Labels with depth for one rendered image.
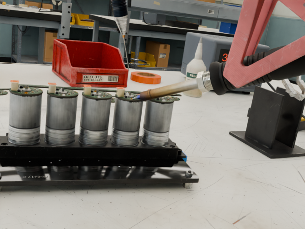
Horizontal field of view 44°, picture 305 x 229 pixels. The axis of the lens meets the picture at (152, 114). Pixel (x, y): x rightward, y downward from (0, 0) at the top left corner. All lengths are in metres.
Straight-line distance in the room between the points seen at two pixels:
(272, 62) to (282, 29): 6.13
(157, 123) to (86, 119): 0.06
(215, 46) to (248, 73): 0.44
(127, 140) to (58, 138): 0.06
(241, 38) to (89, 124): 0.14
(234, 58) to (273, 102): 0.18
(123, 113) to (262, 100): 0.19
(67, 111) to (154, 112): 0.07
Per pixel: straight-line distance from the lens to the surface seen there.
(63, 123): 0.31
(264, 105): 0.44
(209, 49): 0.70
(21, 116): 0.30
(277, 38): 6.41
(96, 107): 0.30
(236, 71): 0.26
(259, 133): 0.45
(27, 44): 4.79
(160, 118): 0.32
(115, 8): 0.28
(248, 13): 0.25
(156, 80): 0.70
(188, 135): 0.44
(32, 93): 0.30
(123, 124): 0.32
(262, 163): 0.40
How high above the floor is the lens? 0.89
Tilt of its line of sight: 16 degrees down
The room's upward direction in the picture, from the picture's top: 8 degrees clockwise
